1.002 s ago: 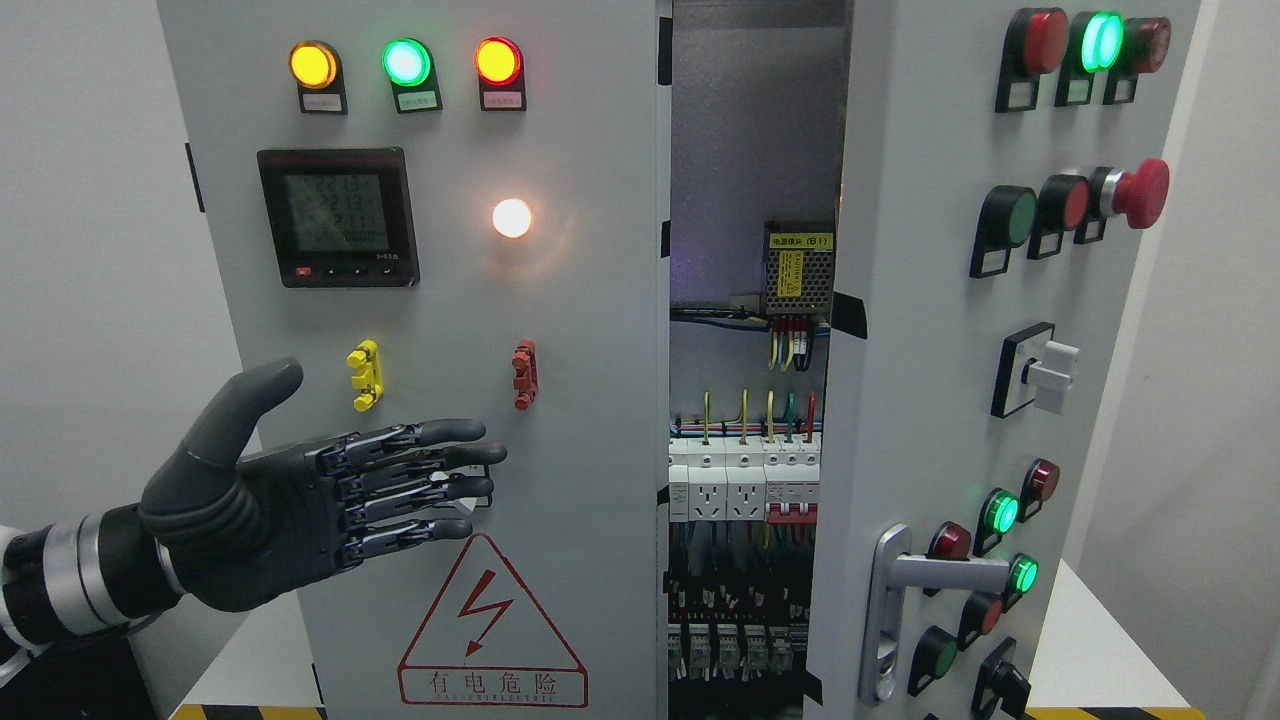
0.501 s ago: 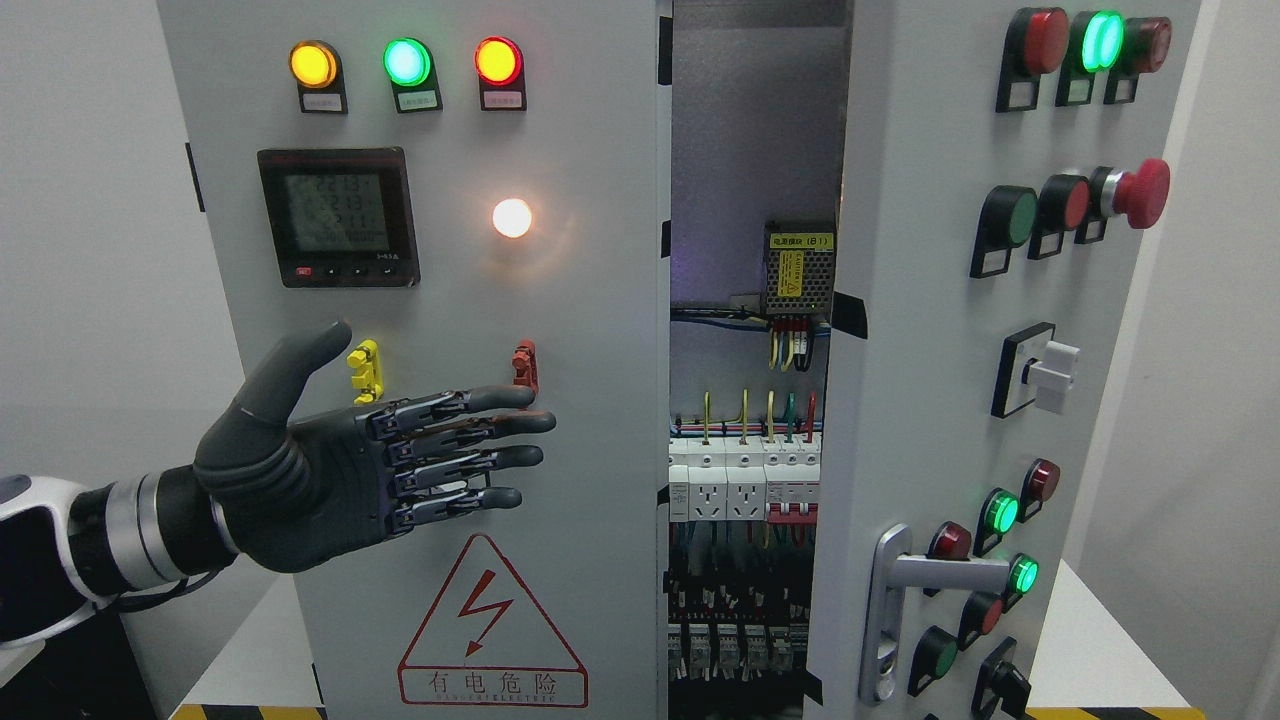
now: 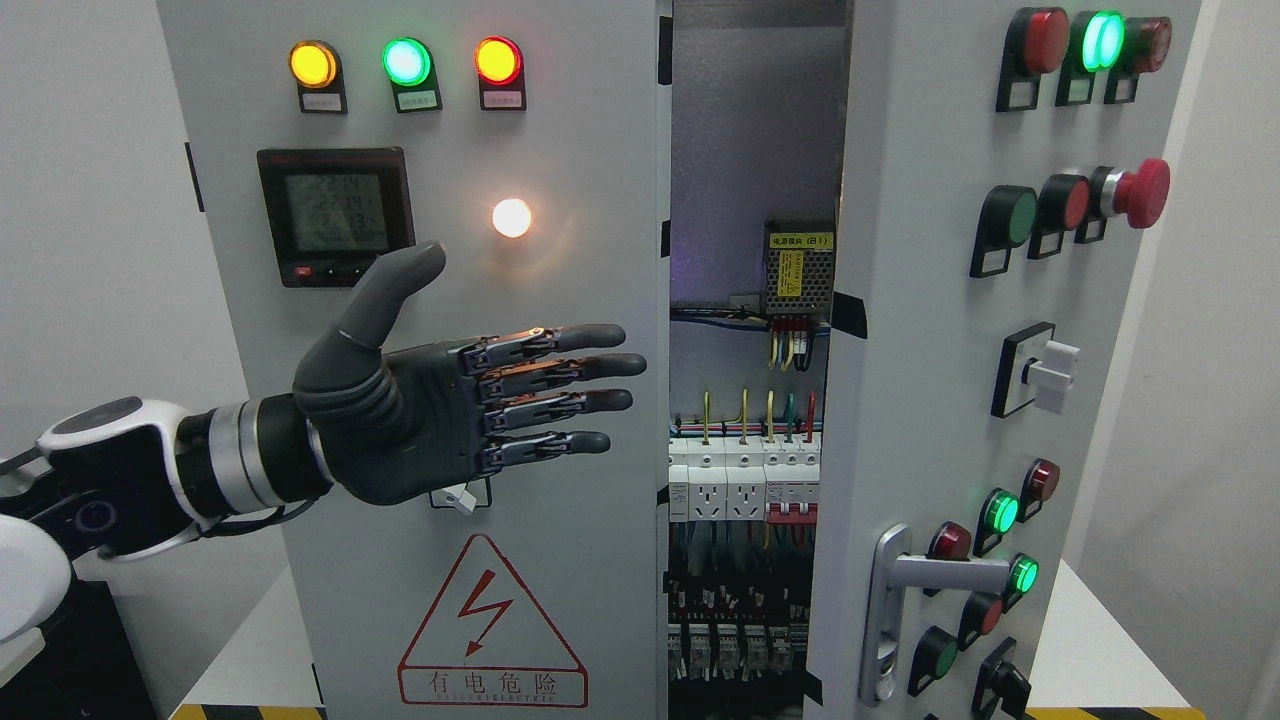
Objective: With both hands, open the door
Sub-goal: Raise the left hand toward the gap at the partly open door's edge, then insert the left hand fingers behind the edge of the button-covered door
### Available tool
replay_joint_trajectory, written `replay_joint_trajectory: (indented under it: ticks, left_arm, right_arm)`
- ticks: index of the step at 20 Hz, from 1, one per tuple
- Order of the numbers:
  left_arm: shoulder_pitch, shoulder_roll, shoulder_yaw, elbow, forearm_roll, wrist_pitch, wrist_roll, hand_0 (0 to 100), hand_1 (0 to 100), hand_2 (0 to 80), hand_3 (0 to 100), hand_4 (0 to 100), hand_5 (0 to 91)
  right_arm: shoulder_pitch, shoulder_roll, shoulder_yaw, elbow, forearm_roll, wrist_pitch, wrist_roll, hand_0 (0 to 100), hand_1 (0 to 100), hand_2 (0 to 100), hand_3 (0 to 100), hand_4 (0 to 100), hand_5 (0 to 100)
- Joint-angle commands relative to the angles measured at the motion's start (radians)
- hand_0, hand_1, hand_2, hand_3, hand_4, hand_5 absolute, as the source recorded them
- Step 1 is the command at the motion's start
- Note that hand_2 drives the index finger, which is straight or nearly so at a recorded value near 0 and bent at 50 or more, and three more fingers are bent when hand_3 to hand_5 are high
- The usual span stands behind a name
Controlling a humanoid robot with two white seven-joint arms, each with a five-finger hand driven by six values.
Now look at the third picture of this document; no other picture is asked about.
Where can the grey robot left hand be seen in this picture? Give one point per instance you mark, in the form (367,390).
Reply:
(397,426)

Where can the grey cabinet door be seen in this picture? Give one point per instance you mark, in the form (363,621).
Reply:
(441,223)
(965,216)

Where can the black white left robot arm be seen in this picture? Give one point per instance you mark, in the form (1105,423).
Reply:
(137,477)

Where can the black digital power meter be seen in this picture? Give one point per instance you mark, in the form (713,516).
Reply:
(333,211)

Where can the red electric hazard sticker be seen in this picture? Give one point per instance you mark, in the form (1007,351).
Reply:
(486,641)

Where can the white glowing indicator light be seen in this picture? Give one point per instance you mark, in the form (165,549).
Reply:
(512,218)

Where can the green indicator light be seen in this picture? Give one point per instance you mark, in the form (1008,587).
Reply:
(411,71)

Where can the yellow indicator light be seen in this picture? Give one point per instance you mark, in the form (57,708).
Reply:
(316,69)

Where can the red indicator light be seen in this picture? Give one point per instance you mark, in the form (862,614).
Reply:
(500,68)

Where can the white socket breaker row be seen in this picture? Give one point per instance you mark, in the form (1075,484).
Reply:
(745,479)

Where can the black box with antenna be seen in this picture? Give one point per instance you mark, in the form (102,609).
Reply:
(87,668)

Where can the metal mesh power supply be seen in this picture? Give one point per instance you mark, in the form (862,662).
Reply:
(799,259)

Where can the red emergency stop button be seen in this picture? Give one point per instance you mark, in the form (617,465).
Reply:
(1139,195)

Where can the silver door handle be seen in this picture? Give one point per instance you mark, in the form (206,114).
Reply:
(894,569)

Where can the white knob selector switch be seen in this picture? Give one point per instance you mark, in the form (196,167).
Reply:
(1033,369)

